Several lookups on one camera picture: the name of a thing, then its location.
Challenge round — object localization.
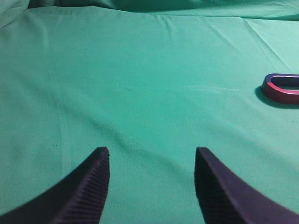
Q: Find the green cloth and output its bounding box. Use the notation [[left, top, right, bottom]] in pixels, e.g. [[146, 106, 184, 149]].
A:
[[0, 0, 299, 224]]

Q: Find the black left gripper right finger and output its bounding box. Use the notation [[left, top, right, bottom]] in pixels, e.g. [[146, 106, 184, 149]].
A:
[[194, 147, 299, 224]]

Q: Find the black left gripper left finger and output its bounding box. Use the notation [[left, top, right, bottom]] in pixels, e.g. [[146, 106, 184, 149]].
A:
[[0, 147, 110, 224]]

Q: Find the left red-blue horseshoe magnet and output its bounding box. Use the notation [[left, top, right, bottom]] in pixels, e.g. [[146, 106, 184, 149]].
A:
[[261, 73, 299, 105]]

